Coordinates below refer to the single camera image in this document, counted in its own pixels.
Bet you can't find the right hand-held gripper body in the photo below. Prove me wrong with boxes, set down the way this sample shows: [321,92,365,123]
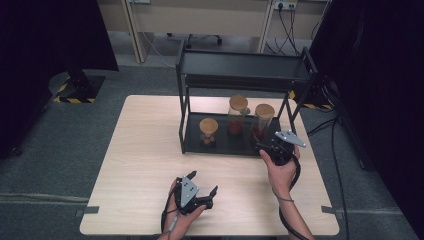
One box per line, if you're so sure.
[269,129,307,167]

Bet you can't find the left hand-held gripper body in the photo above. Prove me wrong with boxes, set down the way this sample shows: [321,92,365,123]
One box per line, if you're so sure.
[173,175,215,216]

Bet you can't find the tall glass jar wooden lid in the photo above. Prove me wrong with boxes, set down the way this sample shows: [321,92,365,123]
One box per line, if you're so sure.
[227,95,250,137]
[250,103,276,143]

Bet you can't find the short glass jar wooden lid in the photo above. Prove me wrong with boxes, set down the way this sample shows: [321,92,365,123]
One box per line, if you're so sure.
[198,117,220,147]

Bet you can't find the black metal shelf rack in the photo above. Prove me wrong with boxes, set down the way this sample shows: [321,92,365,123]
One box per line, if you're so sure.
[175,38,320,161]

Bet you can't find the person's right hand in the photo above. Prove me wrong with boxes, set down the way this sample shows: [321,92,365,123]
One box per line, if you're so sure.
[258,144,301,202]

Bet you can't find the person's left hand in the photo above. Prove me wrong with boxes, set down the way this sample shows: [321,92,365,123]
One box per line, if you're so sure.
[159,178,208,240]

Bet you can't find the striped-edge black stand base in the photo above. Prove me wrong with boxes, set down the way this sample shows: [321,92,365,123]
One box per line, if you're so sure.
[48,68,106,105]
[288,75,335,111]

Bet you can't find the grey tape piece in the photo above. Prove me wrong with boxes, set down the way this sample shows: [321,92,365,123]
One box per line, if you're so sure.
[320,205,345,220]
[74,205,101,218]

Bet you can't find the black curtain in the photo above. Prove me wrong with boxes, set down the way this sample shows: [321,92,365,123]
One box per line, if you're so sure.
[0,0,120,160]
[308,0,424,240]

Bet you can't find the beige desk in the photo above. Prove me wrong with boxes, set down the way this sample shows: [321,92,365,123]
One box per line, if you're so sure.
[97,0,332,64]

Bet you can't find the pale floor strip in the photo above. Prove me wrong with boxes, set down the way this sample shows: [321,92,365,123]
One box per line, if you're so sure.
[0,192,90,204]

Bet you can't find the left hand-held gripper cable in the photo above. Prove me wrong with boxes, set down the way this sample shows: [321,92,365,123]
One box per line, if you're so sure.
[159,188,183,240]

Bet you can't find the hand-held gripper cable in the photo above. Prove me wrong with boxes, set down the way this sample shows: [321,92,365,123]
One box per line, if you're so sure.
[278,153,312,240]
[159,188,183,240]

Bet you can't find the black floor cable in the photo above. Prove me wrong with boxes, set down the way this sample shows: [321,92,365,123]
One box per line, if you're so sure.
[306,116,350,240]

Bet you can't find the right hand-held gripper cable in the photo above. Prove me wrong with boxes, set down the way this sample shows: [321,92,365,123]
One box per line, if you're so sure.
[278,153,312,240]

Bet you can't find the black power cables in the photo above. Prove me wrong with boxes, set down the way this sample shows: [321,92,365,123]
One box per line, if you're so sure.
[265,3,302,56]

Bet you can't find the white cable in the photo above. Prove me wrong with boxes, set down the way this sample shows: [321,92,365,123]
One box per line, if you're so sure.
[141,31,177,68]

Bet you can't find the white wall socket strip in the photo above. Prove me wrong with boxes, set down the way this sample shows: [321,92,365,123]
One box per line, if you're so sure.
[273,0,299,11]

